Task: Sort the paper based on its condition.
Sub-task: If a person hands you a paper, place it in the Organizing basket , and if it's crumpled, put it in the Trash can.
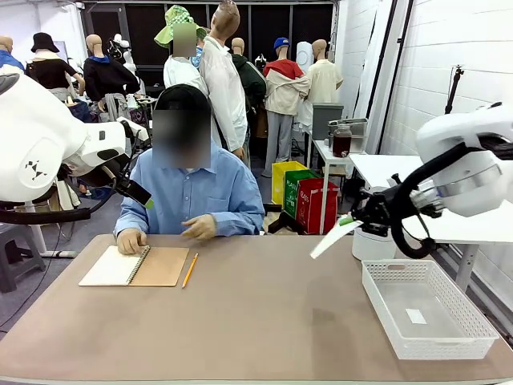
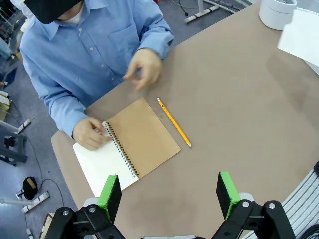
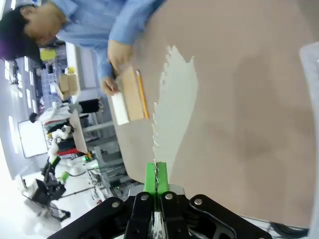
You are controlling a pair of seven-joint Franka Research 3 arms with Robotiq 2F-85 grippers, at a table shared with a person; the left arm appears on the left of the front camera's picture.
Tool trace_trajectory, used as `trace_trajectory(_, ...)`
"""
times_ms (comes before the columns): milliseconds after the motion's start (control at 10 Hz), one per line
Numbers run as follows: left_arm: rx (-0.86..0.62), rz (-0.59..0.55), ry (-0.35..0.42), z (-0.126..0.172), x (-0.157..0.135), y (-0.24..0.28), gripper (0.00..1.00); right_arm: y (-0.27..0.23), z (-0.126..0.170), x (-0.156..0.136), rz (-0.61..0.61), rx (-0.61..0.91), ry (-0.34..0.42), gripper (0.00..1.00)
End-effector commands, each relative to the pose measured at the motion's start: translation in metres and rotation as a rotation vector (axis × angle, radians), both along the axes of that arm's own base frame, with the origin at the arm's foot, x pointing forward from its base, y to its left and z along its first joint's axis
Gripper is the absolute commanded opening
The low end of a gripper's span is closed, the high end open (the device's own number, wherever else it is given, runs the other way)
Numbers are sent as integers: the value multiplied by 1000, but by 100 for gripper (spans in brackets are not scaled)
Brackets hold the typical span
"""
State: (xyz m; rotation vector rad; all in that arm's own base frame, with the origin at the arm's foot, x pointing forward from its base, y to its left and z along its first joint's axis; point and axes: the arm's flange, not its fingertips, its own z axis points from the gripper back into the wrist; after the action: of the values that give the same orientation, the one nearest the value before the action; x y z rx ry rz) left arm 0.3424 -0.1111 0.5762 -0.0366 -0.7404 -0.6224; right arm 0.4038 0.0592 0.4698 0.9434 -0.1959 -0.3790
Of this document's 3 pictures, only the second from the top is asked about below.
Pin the person's blue shirt torso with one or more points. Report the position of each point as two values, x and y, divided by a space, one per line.
87 49

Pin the yellow pencil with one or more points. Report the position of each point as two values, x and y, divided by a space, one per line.
174 123

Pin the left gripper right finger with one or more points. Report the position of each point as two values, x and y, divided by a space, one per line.
228 196

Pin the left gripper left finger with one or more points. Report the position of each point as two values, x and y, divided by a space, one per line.
109 196

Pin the white table foot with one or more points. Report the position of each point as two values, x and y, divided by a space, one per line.
23 126
199 15

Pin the aluminium profile frame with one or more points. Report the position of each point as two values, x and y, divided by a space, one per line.
304 199

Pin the kraft cover spiral notebook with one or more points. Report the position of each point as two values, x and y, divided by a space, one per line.
144 139

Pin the white floor stand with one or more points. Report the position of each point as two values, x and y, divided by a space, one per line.
36 202

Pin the person's right forearm blue sleeve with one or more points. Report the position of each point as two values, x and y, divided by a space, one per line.
64 112

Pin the black round floor object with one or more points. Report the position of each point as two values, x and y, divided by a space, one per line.
30 188

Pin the person's head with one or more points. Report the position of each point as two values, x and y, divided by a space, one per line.
72 13

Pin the white round lidded bin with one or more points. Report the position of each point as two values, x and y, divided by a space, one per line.
271 15

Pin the black baseball cap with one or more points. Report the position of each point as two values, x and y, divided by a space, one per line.
47 10

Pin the person's right hand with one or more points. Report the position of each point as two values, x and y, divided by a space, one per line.
87 134

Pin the white torn notebook sheet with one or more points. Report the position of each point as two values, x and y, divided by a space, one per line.
301 37

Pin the person's left hand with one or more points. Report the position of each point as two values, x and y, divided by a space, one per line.
148 66

